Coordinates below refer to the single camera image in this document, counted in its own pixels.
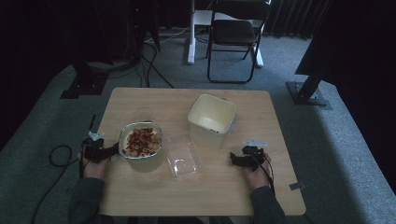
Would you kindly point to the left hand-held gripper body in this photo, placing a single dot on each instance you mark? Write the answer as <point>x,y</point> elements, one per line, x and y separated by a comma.
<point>95,149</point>

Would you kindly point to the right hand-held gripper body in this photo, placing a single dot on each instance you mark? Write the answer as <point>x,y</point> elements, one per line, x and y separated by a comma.
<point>253,155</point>

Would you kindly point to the cream bowl of food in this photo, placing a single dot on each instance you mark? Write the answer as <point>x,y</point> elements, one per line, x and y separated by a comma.
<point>141,143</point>

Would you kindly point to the cream square bin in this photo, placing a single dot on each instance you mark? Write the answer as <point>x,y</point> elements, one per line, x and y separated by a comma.
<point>211,119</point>

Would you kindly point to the person's left hand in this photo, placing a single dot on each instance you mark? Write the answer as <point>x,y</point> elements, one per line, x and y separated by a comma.
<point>93,170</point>

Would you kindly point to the person's right hand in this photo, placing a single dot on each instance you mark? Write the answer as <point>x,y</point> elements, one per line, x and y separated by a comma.
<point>258,179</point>

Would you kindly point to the black tape strip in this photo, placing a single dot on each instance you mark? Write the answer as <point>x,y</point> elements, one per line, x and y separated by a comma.
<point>92,122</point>

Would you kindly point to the grey tape strip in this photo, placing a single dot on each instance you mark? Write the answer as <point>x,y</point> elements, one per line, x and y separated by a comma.
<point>297,186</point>

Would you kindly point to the black slanted stand with base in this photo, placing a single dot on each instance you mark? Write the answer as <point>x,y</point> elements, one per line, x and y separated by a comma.
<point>306,93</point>

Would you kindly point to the black folding chair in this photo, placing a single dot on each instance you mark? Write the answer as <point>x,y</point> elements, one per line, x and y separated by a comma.
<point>233,32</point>

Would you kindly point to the dark curtain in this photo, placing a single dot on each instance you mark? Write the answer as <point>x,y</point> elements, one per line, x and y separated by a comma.
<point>295,17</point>

